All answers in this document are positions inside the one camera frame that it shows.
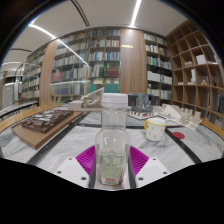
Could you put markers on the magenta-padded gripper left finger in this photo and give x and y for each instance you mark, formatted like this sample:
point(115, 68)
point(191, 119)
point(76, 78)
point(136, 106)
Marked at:
point(71, 170)

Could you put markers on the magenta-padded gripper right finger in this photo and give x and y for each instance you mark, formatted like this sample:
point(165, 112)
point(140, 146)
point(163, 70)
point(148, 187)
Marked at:
point(151, 170)

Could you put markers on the clear plastic drink bottle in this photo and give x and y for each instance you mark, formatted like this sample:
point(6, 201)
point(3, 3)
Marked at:
point(112, 146)

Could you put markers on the white mug with yellow rim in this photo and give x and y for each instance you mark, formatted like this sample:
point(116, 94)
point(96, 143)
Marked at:
point(155, 130)

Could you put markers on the flat round red coaster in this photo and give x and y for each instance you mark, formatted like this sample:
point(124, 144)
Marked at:
point(178, 135)

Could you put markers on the brown model on wooden board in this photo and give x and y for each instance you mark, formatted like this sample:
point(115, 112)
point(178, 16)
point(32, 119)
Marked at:
point(43, 125)

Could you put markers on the white city block model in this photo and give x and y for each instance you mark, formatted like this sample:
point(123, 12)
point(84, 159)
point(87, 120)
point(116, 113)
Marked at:
point(180, 115)

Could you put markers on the dark grey architectural model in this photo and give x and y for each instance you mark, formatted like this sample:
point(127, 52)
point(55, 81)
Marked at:
point(141, 103)

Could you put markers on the white arched architectural model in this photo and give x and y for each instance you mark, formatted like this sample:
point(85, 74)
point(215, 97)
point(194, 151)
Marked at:
point(88, 100)

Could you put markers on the wooden cubby shelf unit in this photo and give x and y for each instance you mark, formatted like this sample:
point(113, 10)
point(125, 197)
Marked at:
point(196, 76)

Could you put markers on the straight ceiling light strip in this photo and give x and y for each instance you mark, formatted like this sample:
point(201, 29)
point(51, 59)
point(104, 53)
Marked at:
point(135, 13)

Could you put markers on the wall bookshelf full of books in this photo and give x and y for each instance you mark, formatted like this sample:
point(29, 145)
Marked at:
point(96, 63)

